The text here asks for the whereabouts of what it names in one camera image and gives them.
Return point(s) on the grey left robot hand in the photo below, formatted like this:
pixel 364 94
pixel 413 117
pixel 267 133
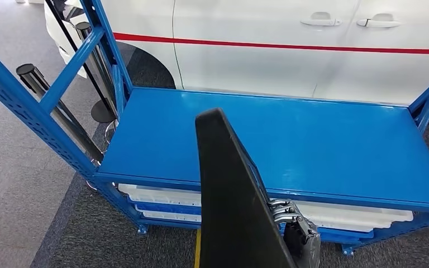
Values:
pixel 303 244

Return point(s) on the black plastic panel part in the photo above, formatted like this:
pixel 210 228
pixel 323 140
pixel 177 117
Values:
pixel 229 203

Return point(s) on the blue metal shelf rack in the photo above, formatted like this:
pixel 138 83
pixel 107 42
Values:
pixel 273 140

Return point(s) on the white car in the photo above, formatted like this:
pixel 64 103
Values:
pixel 255 66

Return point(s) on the red barrier belt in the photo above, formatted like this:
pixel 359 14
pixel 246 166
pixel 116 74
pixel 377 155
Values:
pixel 273 45

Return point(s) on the thin black pole stand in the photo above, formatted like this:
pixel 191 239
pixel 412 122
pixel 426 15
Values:
pixel 101 113

